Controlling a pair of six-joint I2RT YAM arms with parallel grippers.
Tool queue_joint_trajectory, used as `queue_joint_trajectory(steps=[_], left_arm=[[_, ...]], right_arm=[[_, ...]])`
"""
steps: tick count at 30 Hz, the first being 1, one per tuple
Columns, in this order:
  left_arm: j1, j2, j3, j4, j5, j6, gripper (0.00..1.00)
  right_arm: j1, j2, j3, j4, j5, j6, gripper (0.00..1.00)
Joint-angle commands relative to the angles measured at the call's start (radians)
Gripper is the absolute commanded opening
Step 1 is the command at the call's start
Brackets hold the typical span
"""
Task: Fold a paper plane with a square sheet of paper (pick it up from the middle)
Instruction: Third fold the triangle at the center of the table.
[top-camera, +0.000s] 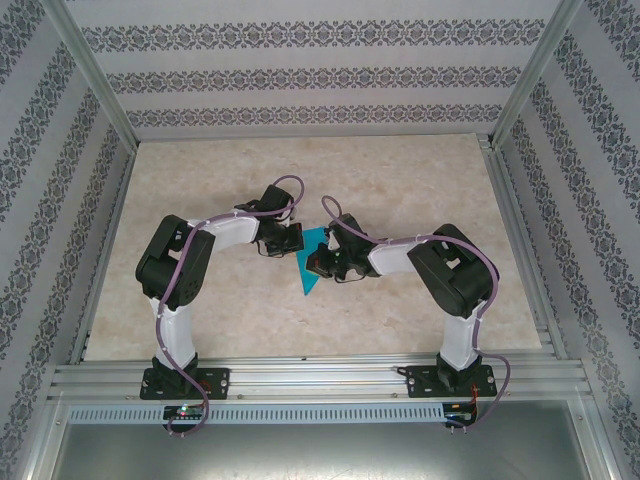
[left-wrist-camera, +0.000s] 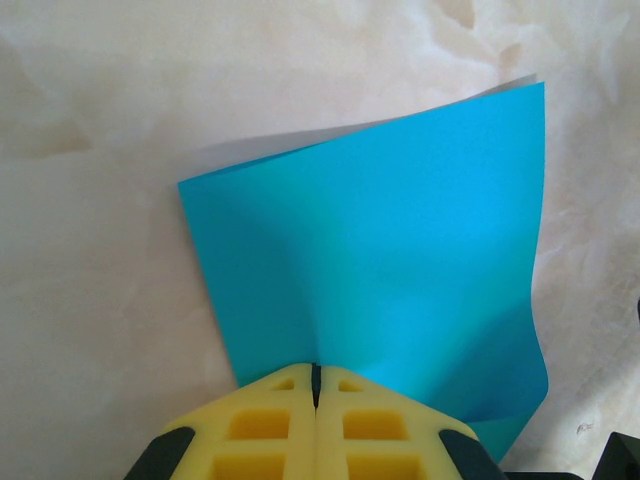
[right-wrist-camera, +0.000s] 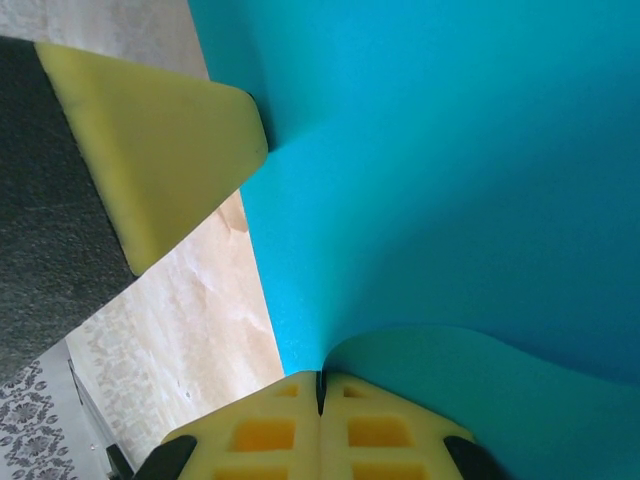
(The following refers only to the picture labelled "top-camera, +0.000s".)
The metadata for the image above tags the aluminium frame post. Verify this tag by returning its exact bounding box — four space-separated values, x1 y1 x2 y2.
489 0 586 146
42 0 140 146

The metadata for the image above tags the long aluminium base rail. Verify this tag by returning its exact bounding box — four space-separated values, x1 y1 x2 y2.
47 353 599 401

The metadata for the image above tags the aluminium side rail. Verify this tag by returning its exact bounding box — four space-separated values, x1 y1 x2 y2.
477 134 569 359
67 144 139 365

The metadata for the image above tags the blue paper sheet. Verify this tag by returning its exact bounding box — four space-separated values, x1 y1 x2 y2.
292 225 334 297

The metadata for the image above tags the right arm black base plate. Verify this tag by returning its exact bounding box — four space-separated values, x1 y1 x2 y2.
403 364 496 399

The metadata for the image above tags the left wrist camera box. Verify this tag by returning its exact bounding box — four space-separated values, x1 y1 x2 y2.
282 223 305 251

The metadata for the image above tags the slotted grey cable duct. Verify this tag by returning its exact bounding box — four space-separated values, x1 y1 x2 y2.
67 403 446 424

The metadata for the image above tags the grey metal sheet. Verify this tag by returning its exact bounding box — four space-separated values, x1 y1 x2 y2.
29 422 614 480

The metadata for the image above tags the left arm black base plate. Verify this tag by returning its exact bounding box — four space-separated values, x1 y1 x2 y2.
139 367 232 401

